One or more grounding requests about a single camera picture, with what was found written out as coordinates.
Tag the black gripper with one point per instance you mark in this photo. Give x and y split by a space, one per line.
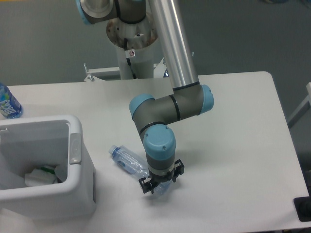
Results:
160 176

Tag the crushed clear plastic bottle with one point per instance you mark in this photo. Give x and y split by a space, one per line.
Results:
134 165

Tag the clear plastic wrapper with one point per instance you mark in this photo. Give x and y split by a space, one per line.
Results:
61 172

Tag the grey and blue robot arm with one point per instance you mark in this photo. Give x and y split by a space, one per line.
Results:
189 98

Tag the white trash in can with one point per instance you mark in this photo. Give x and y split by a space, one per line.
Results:
43 175

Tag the white trash can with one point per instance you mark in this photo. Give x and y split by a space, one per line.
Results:
28 143

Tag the black clamp at table edge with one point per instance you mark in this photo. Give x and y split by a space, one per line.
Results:
303 208

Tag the blue labelled water bottle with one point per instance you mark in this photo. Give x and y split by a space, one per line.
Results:
9 105

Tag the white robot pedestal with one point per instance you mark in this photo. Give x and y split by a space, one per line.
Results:
135 45

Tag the white frame at right edge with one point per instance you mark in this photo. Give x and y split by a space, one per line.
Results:
301 109

